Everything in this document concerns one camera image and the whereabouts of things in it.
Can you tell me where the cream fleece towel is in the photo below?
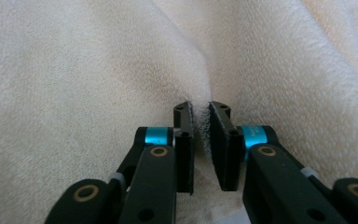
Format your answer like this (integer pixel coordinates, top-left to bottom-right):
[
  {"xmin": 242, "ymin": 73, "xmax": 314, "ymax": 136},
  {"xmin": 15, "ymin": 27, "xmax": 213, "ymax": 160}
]
[{"xmin": 0, "ymin": 0, "xmax": 358, "ymax": 224}]

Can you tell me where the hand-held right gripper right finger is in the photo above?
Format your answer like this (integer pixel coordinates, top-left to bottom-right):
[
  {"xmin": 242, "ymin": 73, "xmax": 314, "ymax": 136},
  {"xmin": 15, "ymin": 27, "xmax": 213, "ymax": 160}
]
[{"xmin": 208, "ymin": 100, "xmax": 282, "ymax": 192}]

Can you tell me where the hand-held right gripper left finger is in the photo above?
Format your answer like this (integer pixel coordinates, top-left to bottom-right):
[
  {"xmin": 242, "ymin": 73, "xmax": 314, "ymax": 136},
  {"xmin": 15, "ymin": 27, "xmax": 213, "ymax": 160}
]
[{"xmin": 134, "ymin": 100, "xmax": 196, "ymax": 196}]

